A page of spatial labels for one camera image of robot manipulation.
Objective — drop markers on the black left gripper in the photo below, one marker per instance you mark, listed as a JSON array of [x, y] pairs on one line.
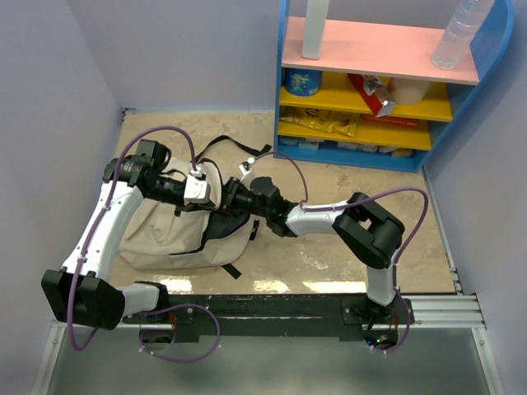
[[194, 206]]

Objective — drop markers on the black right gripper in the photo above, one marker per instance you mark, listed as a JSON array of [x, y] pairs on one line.
[[234, 186]]

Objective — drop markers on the beige canvas backpack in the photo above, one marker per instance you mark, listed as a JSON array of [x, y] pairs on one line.
[[157, 240]]

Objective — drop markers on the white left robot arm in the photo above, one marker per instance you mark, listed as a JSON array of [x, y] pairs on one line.
[[79, 293]]

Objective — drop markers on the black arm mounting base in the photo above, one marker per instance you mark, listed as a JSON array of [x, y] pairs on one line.
[[275, 315]]

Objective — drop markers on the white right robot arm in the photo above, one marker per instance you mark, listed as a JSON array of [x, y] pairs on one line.
[[372, 233]]

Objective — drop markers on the yellow chips bag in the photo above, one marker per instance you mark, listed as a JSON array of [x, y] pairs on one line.
[[320, 120]]

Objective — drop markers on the blue round can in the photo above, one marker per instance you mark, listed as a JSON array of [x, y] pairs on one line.
[[302, 82]]

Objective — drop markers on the red flat box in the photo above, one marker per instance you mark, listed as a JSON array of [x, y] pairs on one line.
[[391, 120]]

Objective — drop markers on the blue shelf unit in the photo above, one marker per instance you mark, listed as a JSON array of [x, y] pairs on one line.
[[387, 52]]

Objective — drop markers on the red snack carton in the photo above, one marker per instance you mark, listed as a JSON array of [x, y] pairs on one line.
[[375, 94]]

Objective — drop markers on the white cup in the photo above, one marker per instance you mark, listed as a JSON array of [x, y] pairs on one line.
[[408, 91]]

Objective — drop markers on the white tall bottle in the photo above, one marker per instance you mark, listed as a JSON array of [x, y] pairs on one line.
[[315, 18]]

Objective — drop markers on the clear plastic water bottle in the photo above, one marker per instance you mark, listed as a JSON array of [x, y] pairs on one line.
[[463, 26]]

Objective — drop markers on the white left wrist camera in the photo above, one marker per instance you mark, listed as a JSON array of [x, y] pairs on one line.
[[196, 189]]

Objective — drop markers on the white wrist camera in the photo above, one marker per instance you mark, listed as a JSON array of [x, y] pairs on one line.
[[196, 189], [246, 169]]

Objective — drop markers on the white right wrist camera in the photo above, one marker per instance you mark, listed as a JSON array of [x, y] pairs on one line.
[[246, 169]]

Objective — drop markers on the aluminium rail frame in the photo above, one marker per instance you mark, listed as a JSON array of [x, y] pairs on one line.
[[283, 344]]

